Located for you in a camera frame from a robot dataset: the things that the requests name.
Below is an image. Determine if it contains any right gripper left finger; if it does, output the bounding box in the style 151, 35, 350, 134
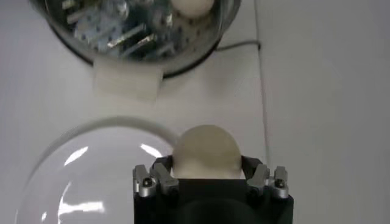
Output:
133, 155, 180, 198

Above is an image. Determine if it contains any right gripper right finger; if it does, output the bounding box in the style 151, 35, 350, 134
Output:
240, 155, 289, 199

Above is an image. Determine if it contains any white steamed baozi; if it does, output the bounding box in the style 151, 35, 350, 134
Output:
172, 124, 243, 180
169, 0, 216, 18

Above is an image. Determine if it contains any perforated steel steamer basket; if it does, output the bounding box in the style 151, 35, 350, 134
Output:
29, 0, 243, 103

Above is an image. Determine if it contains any white round plate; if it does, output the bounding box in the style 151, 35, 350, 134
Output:
15, 116, 180, 224

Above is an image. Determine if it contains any black pot power cable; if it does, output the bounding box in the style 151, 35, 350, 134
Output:
214, 40, 262, 52

